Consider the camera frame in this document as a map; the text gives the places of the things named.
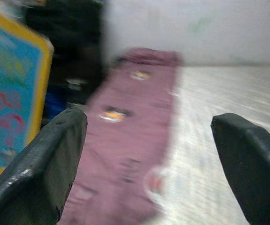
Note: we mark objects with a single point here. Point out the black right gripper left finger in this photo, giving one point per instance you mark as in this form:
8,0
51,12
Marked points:
38,175

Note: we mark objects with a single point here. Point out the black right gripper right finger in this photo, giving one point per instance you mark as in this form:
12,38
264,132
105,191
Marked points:
256,175

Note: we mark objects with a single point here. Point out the black fabric heap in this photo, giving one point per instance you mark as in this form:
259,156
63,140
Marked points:
73,47

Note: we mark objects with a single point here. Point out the blue fabric item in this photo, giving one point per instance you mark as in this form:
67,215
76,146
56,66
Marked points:
55,103

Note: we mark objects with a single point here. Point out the pink cartoon print blanket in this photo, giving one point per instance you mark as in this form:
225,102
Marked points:
130,140

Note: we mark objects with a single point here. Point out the blue yellow children's book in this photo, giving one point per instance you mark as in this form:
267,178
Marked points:
8,93

